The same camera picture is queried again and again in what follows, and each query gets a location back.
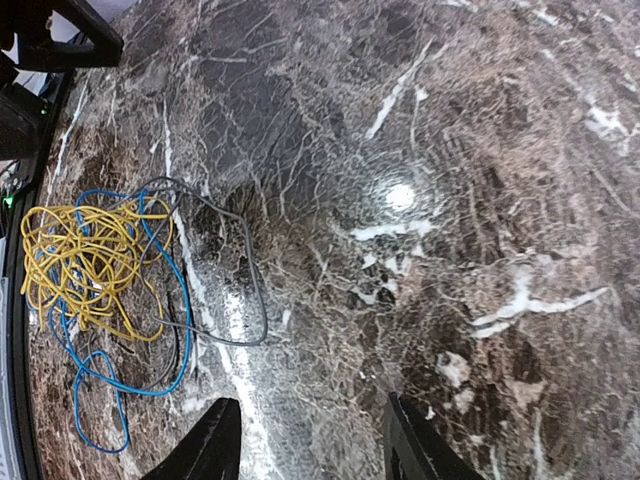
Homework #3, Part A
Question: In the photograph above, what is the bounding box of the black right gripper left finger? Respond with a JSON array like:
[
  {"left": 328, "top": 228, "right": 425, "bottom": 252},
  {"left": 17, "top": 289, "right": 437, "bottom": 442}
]
[{"left": 143, "top": 398, "right": 242, "bottom": 480}]

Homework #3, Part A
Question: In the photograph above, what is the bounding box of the white slotted cable duct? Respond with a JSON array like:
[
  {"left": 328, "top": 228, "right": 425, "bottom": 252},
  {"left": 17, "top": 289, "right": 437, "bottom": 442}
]
[{"left": 1, "top": 238, "right": 23, "bottom": 480}]

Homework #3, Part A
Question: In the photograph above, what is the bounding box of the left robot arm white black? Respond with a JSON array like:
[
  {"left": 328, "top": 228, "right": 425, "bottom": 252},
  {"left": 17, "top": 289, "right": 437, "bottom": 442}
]
[{"left": 1, "top": 1, "right": 124, "bottom": 160}]

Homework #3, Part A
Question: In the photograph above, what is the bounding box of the blue cable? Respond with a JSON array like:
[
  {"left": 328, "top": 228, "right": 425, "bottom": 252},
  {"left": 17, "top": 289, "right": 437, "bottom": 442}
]
[{"left": 27, "top": 187, "right": 194, "bottom": 455}]

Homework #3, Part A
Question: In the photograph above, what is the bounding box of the yellow cable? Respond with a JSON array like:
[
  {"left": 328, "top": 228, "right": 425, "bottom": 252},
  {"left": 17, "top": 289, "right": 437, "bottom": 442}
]
[{"left": 19, "top": 198, "right": 175, "bottom": 343}]

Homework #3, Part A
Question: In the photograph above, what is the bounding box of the grey thin cable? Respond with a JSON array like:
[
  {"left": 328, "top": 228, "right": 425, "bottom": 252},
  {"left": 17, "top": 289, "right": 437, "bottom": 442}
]
[{"left": 107, "top": 176, "right": 270, "bottom": 391}]

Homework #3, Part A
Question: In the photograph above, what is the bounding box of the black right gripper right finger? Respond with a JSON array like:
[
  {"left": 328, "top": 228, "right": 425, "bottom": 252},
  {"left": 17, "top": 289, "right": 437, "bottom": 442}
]
[{"left": 384, "top": 392, "right": 483, "bottom": 480}]

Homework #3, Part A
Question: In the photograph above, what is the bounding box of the black curved front rail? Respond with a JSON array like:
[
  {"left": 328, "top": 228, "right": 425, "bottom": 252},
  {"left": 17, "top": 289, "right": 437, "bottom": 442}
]
[{"left": 1, "top": 73, "right": 72, "bottom": 479}]

